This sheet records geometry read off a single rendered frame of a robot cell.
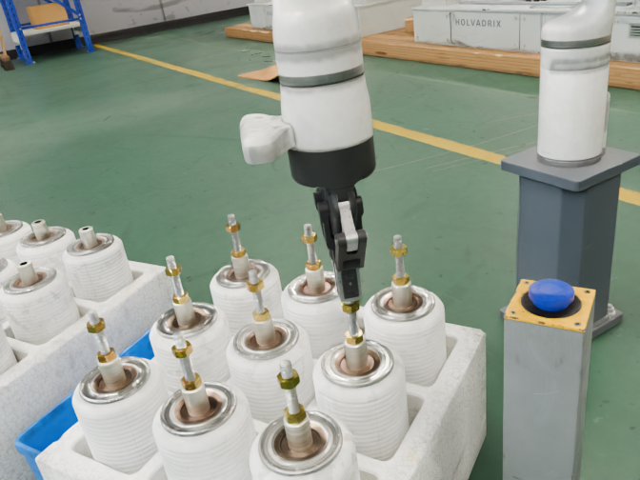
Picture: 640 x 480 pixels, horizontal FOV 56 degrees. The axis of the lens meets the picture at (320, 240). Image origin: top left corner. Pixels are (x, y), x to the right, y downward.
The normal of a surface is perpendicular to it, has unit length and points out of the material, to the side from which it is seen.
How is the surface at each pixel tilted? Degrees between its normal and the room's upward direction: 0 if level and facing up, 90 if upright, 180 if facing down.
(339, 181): 89
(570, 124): 90
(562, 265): 90
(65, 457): 0
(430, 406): 0
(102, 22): 90
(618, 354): 0
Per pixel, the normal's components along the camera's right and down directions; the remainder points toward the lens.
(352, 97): 0.64, 0.11
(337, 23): 0.46, 0.23
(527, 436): -0.49, 0.44
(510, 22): -0.84, 0.33
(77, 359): 0.87, 0.11
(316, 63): -0.07, 0.44
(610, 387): -0.13, -0.89
